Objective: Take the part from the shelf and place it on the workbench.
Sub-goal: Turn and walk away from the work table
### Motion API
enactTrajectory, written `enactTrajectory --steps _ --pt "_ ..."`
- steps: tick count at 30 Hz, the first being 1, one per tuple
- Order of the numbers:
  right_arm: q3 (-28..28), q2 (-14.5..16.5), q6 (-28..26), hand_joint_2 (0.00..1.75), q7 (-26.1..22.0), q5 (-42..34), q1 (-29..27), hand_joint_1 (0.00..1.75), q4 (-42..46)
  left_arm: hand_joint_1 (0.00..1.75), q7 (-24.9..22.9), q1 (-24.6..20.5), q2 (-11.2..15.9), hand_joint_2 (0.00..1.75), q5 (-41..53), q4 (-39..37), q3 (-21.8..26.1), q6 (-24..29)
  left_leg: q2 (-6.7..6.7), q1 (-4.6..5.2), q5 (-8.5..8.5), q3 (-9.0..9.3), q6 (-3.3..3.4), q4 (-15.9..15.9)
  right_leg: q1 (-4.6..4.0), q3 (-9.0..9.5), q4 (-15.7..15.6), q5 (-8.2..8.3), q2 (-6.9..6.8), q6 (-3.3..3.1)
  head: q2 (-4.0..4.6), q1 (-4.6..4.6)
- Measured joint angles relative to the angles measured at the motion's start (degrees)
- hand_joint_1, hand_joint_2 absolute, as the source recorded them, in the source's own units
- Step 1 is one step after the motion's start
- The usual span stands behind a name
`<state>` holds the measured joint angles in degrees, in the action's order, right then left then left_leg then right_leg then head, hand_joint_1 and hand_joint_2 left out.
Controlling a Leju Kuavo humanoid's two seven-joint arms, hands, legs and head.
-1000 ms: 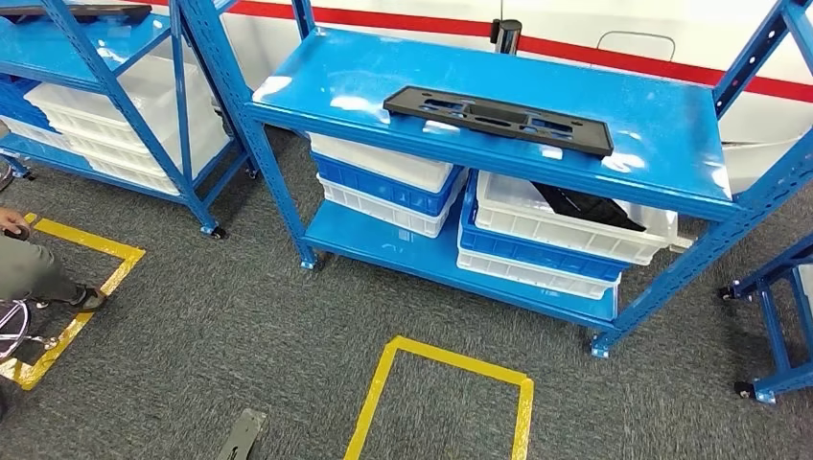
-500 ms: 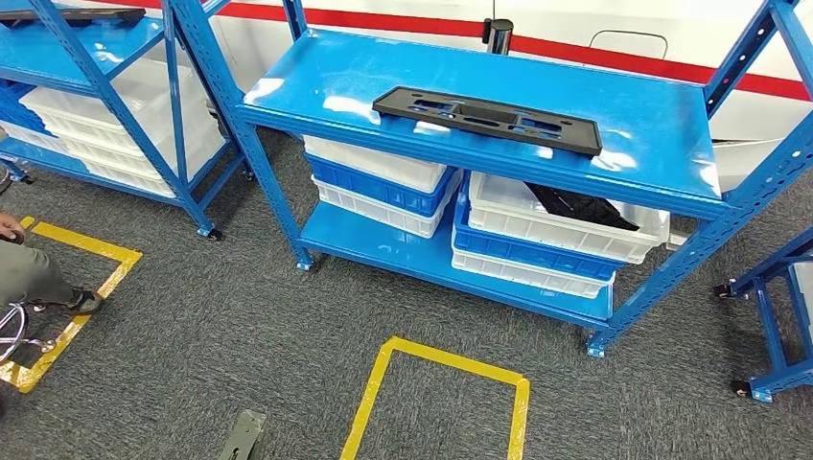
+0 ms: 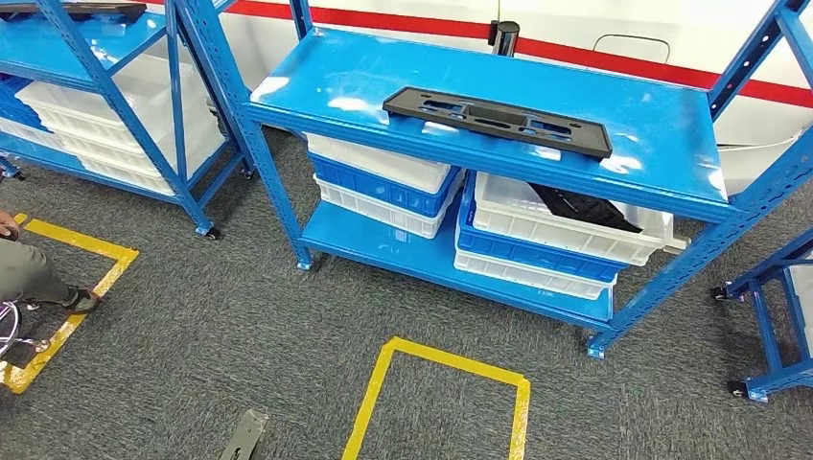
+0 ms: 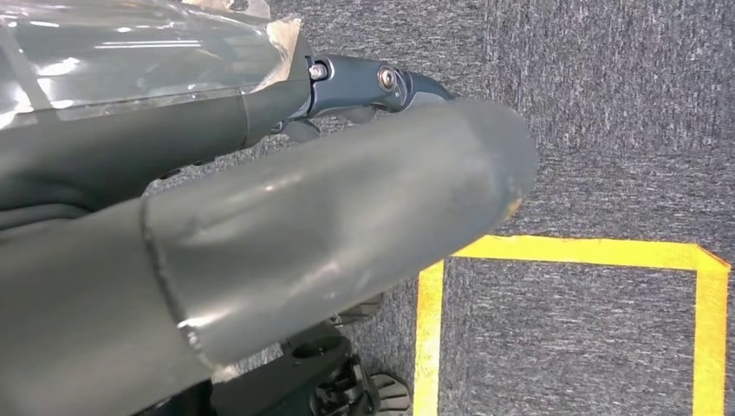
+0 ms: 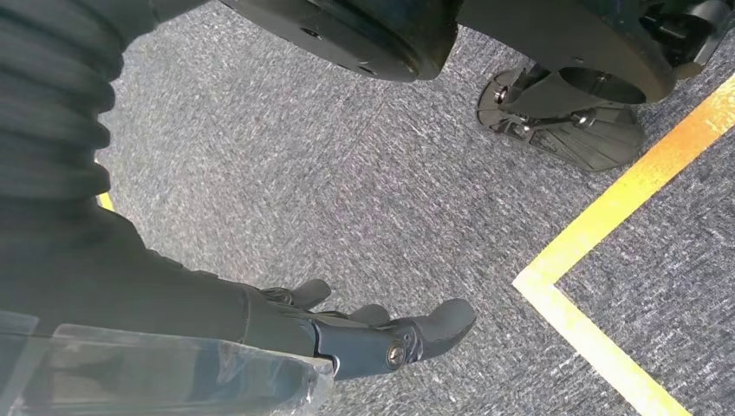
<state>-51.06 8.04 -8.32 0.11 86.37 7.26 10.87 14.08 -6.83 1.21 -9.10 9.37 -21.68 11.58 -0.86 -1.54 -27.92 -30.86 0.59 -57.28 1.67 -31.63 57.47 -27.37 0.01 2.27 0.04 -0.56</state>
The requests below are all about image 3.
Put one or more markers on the white car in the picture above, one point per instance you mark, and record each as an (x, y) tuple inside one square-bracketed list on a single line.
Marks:
[(635, 19)]

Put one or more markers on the black stanchion post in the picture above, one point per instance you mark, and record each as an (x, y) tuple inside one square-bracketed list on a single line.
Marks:
[(505, 38)]

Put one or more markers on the black plastic mounting plate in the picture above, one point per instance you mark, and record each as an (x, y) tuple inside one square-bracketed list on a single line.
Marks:
[(76, 9), (584, 208), (413, 105)]

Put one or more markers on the yellow floor tape square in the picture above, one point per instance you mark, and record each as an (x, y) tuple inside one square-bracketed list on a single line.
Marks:
[(444, 355)]

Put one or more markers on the person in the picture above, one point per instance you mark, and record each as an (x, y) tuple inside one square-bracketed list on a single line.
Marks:
[(25, 273)]

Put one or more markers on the red barrier belt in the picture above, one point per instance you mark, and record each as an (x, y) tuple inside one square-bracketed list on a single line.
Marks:
[(413, 24)]

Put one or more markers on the chrome base stool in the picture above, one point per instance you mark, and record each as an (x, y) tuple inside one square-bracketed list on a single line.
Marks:
[(7, 330)]

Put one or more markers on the blue steel shelf rack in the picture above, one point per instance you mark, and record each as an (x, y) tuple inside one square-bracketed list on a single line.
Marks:
[(762, 330), (38, 44), (355, 76)]

